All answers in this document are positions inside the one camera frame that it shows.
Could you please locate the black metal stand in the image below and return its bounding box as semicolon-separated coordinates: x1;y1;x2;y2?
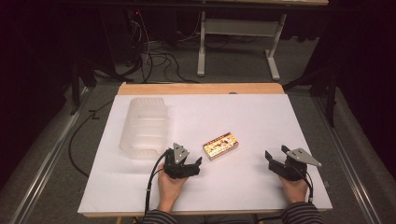
68;57;98;117
282;66;340;129

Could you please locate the long black floor cable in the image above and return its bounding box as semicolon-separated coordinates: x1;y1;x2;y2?
67;99;115;179

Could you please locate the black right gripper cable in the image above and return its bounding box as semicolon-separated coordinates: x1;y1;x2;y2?
297;167;315;203

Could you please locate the dark computer tower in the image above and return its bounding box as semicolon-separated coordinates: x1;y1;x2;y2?
123;8;148;67

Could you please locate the metal floor rail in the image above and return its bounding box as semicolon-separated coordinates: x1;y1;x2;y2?
8;86;92;224
312;95;376;224

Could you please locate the red and yellow snack box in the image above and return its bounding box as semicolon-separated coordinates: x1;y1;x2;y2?
202;132;240;161

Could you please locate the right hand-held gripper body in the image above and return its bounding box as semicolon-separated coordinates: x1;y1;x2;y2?
268;147;323;182

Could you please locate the person's left hand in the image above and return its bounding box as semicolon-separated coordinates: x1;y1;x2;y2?
156;172;190;214

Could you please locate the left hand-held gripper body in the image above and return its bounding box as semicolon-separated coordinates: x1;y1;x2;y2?
163;142;201;180

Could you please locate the white table cover board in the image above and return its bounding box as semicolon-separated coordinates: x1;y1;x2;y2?
77;93;333;217

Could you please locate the tangle of black floor cables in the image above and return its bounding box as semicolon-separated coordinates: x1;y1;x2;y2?
125;18;202;85

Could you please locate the white metal frame desk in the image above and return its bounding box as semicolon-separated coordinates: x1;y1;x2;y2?
196;0;330;82

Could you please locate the translucent plastic container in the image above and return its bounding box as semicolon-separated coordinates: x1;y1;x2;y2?
118;96;169;161

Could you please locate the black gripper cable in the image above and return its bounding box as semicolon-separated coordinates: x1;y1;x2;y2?
143;151;170;218
297;167;315;203

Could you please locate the person's right hand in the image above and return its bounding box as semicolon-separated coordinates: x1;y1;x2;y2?
278;175;310;205

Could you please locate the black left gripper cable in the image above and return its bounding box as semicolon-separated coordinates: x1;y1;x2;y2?
143;151;170;218

